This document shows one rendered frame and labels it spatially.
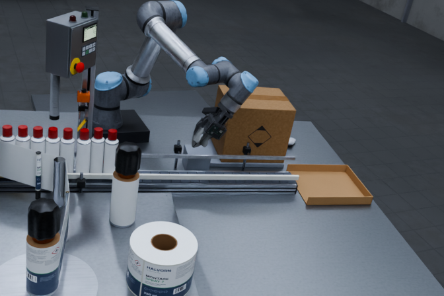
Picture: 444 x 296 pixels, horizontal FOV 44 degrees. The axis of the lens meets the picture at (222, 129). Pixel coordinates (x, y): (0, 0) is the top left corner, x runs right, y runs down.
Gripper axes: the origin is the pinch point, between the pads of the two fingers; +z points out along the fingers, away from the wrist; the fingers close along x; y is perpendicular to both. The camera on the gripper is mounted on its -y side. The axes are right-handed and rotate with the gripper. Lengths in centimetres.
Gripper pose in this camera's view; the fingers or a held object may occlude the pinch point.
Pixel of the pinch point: (194, 143)
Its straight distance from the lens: 219.0
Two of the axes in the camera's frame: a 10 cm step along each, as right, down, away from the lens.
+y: 2.3, 4.7, -8.5
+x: 7.5, 4.7, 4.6
